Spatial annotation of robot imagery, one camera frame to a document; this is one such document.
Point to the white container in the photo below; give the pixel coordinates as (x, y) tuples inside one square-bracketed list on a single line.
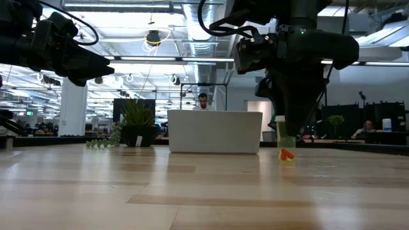
[(387, 125)]

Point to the black screen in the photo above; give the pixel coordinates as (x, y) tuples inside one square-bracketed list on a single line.
[(119, 107)]

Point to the pill bottle with red pills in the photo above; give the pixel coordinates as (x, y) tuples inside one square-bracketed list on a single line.
[(286, 145)]

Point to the white pot tag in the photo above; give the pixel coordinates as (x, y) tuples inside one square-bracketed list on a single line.
[(139, 141)]

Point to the silver ceiling duct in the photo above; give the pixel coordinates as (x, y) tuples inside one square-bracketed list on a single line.
[(199, 32)]

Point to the green succulent strand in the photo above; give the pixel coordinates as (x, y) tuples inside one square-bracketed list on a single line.
[(103, 141)]

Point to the black overhead camera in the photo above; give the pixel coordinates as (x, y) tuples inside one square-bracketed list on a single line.
[(153, 36)]

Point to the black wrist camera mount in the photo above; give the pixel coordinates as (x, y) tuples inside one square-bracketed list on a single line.
[(255, 54)]

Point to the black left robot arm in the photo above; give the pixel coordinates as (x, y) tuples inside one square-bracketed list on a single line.
[(12, 51)]

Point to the green exit sign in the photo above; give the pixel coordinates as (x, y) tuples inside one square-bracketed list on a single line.
[(29, 113)]

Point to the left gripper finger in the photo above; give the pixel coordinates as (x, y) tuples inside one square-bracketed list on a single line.
[(92, 65), (78, 82)]

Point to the small green tree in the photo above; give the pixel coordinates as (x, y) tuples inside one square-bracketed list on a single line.
[(336, 120)]

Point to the person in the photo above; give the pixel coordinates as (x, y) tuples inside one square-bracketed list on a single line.
[(203, 101), (367, 128)]

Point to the grey plastic basket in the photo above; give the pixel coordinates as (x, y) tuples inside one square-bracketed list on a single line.
[(214, 131)]

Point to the black monitor stand frame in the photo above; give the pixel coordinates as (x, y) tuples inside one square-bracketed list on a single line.
[(181, 96)]

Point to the white column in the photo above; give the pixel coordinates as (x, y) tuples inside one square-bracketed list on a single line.
[(73, 110)]

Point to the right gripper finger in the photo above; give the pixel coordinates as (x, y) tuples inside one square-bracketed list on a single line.
[(300, 118)]

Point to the black partition wall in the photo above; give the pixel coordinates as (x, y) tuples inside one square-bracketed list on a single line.
[(386, 111)]

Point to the green plant in black pot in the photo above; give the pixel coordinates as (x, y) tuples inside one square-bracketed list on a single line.
[(138, 126)]

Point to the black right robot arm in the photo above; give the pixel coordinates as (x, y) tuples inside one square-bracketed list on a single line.
[(319, 48)]

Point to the grey waste bin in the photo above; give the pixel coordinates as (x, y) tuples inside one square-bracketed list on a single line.
[(268, 136)]

